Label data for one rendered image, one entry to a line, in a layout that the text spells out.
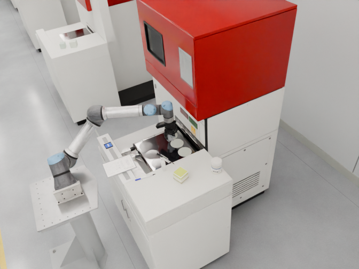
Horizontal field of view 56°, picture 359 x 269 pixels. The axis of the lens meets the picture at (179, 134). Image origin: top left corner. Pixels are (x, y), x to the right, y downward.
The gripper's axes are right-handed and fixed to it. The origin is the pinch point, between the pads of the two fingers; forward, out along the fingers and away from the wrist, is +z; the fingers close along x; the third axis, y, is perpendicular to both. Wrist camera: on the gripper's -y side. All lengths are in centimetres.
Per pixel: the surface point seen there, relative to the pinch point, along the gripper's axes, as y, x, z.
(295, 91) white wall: 84, 144, 35
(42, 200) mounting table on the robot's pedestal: -66, -72, 9
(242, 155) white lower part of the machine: 54, 20, 20
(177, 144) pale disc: 7.5, -1.8, 1.2
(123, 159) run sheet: -20.5, -32.8, -5.6
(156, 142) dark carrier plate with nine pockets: -8.8, -3.7, 1.4
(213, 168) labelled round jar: 43, -28, -11
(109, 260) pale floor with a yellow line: -38, -62, 91
